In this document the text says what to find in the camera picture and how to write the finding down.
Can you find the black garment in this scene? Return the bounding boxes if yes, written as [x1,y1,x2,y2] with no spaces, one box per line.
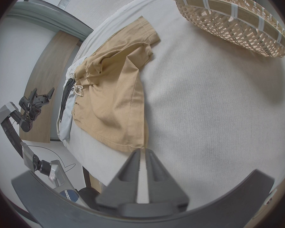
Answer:
[60,78,76,119]

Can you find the bed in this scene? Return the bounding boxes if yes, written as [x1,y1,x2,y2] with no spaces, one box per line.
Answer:
[20,0,285,211]

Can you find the pale blue garment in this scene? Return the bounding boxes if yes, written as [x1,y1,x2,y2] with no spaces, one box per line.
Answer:
[56,93,78,147]

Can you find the white garment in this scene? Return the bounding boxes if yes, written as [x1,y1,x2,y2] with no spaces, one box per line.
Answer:
[65,57,89,81]

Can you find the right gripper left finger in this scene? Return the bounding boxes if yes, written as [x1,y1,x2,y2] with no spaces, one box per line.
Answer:
[96,149,141,205]

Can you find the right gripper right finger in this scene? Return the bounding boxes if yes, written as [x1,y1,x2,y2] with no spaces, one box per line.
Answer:
[145,149,188,205]

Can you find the tan shorts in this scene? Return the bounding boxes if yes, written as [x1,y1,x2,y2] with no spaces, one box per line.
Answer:
[72,16,161,153]

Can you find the round woven basket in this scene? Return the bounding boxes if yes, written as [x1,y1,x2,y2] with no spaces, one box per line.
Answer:
[170,0,285,58]

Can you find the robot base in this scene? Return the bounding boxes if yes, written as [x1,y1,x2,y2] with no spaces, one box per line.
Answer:
[58,185,104,211]

